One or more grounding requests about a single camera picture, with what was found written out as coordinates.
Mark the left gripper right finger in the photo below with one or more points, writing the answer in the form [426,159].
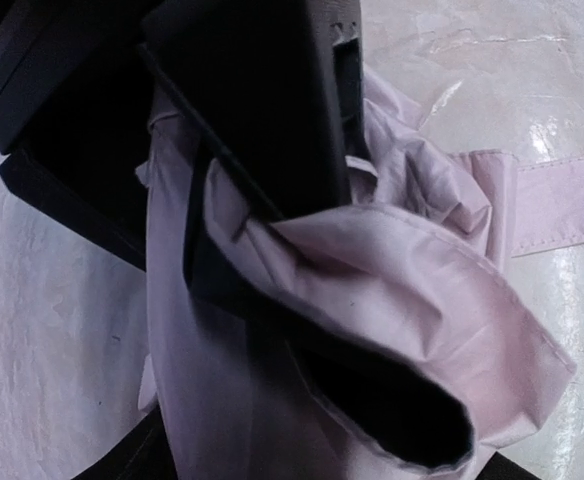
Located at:
[272,85]

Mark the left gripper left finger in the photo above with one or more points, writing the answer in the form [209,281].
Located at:
[85,179]

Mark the pink and black folding umbrella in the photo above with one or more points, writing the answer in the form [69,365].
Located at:
[378,340]

